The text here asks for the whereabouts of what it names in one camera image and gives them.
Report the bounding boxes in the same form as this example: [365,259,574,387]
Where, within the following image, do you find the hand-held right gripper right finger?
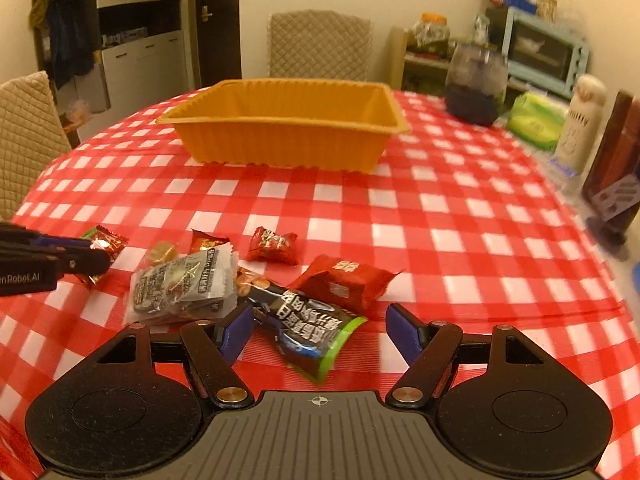
[385,302,544,409]

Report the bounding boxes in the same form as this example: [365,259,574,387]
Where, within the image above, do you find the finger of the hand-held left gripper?
[0,247,112,277]
[0,224,95,252]

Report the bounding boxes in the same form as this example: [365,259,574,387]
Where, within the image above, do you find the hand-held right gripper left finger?
[95,304,256,409]

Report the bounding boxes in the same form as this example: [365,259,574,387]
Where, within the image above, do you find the green and red candy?
[75,225,130,288]

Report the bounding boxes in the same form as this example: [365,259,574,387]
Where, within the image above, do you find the black and green snack packet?
[235,267,369,386]

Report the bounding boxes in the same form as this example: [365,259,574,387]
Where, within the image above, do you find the grey snack packet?
[125,242,240,325]

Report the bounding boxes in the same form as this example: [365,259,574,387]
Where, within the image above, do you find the large red snack packet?
[287,254,403,320]

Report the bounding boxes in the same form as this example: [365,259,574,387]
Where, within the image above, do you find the gold candy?
[145,241,180,267]

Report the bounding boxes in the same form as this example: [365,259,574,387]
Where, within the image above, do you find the red twisted wrapper candy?
[245,226,299,266]

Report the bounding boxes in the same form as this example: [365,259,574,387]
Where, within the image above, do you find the small red candy packet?
[189,229,231,256]

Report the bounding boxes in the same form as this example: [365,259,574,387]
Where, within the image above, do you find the orange plastic tray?
[156,78,412,173]

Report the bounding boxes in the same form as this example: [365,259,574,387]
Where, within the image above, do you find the beige quilted chair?
[0,71,72,221]
[266,10,375,82]

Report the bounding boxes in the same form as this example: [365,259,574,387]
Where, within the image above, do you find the red checkered tablecloth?
[0,79,640,480]

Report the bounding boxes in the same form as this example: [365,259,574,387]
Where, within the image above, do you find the hanging dark blue clothes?
[47,0,96,91]

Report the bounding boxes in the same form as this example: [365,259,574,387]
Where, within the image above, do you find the white and dark cabinet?
[32,0,197,136]

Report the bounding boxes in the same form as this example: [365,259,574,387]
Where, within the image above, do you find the blue and white small box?
[545,155,586,184]

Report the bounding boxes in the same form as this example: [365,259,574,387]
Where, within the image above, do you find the green tissue pack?
[506,91,568,152]

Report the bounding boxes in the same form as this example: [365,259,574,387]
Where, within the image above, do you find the glass jar with dark liquid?
[444,42,509,127]

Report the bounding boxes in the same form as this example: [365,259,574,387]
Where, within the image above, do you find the wooden shelf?
[390,25,506,98]

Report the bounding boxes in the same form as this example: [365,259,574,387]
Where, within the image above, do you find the white thermos bottle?
[552,74,608,173]

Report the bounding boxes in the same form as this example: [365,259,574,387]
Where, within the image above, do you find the dark wooden door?
[195,0,243,88]

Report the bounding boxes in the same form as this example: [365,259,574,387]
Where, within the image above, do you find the dark brown bottle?
[582,90,640,248]

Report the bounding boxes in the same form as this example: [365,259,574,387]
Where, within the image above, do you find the plastic jar with orange lid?
[407,12,451,53]

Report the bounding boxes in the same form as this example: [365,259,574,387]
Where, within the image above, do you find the light blue toaster oven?
[501,6,591,101]

